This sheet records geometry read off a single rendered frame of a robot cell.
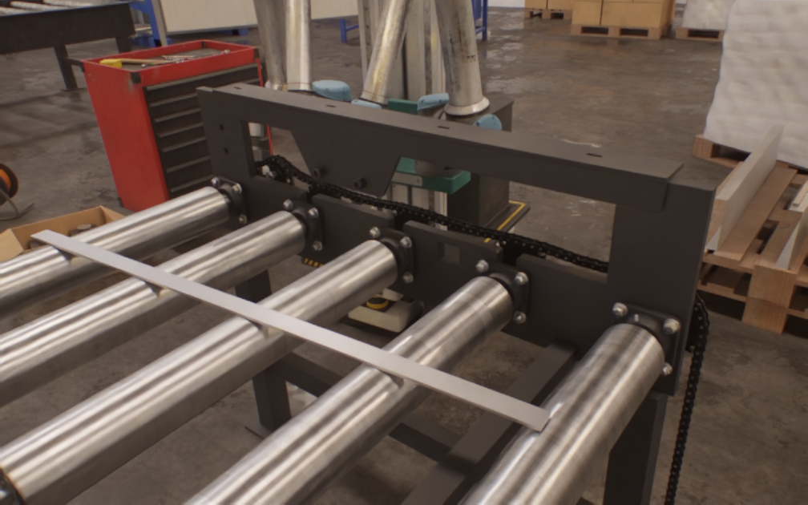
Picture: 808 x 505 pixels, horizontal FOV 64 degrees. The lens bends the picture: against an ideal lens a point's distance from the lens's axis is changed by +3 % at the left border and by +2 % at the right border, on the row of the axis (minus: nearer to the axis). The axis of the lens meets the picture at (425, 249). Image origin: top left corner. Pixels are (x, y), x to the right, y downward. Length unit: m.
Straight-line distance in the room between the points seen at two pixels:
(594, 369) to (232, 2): 5.23
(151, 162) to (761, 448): 2.88
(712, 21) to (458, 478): 8.64
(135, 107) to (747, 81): 3.55
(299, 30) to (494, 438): 1.59
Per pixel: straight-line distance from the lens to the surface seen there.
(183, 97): 3.46
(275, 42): 2.50
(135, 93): 3.40
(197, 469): 2.30
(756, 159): 3.34
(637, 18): 9.48
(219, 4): 5.93
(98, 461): 1.09
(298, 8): 2.31
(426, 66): 2.47
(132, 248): 1.70
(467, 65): 2.08
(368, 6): 2.56
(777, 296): 2.91
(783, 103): 4.53
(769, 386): 2.70
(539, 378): 1.24
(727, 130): 4.72
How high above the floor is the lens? 1.55
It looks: 28 degrees down
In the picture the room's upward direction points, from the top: 2 degrees counter-clockwise
